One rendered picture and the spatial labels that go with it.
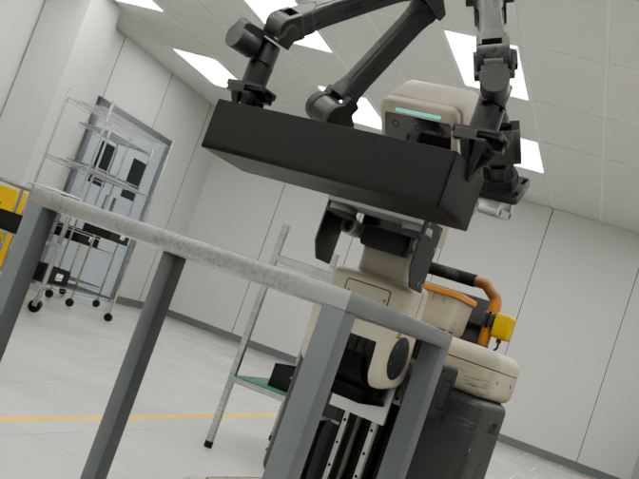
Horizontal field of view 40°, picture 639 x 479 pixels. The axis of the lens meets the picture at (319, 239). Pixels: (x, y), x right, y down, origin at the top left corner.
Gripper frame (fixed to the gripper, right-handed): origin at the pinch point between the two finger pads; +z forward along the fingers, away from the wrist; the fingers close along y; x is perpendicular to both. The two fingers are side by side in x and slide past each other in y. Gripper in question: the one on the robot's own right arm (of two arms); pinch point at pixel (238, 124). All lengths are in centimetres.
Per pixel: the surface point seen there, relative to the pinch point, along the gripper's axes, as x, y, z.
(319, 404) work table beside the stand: -40, 64, 47
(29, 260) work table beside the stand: -39, -3, 44
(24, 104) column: 417, -577, -66
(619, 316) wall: 961, -98, -106
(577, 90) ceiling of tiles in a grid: 482, -86, -201
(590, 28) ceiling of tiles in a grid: 364, -53, -199
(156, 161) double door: 704, -652, -91
